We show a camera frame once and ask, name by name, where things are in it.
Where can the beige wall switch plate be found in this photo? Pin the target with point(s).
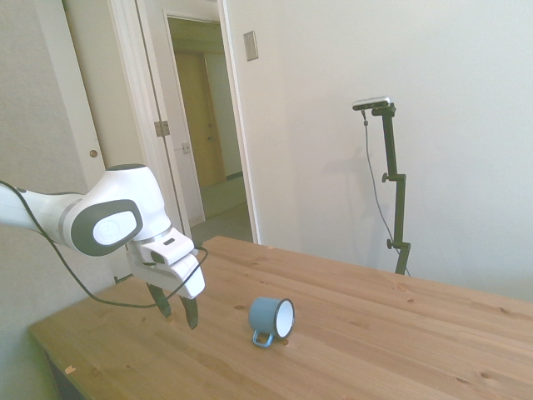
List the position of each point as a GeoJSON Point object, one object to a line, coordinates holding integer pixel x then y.
{"type": "Point", "coordinates": [250, 46]}

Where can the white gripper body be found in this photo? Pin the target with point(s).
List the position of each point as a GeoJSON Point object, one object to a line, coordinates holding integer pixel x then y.
{"type": "Point", "coordinates": [183, 277]}

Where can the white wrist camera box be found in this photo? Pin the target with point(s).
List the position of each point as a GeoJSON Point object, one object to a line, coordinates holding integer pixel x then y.
{"type": "Point", "coordinates": [175, 246]}

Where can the white open door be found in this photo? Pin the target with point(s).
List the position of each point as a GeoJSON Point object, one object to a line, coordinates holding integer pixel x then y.
{"type": "Point", "coordinates": [183, 104]}

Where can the round wooden door knob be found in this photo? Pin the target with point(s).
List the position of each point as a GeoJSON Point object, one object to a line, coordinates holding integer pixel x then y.
{"type": "Point", "coordinates": [94, 154]}

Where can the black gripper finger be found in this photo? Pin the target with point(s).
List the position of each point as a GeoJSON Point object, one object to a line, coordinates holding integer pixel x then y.
{"type": "Point", "coordinates": [161, 302]}
{"type": "Point", "coordinates": [189, 312]}

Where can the metal door hinge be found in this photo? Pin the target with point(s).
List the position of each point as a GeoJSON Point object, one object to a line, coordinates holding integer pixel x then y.
{"type": "Point", "coordinates": [162, 128]}

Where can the black camera stand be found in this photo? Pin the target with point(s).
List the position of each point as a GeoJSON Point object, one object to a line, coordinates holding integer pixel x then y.
{"type": "Point", "coordinates": [400, 208]}

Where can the blue enamel mug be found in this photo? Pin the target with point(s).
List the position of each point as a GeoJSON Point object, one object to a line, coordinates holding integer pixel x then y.
{"type": "Point", "coordinates": [262, 314]}

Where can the silver camera on stand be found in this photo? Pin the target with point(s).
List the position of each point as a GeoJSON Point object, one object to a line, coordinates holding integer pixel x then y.
{"type": "Point", "coordinates": [370, 103]}

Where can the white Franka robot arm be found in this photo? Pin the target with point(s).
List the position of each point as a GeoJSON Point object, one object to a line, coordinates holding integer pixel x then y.
{"type": "Point", "coordinates": [125, 187]}

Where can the brown wooden hallway door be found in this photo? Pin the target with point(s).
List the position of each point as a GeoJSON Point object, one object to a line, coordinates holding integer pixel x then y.
{"type": "Point", "coordinates": [202, 125]}

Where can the white door with knob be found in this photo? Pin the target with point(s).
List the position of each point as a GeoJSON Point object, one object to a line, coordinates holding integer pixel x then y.
{"type": "Point", "coordinates": [83, 83]}

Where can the camera on black stand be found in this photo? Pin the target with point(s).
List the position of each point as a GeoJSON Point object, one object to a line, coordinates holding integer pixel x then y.
{"type": "Point", "coordinates": [368, 141]}

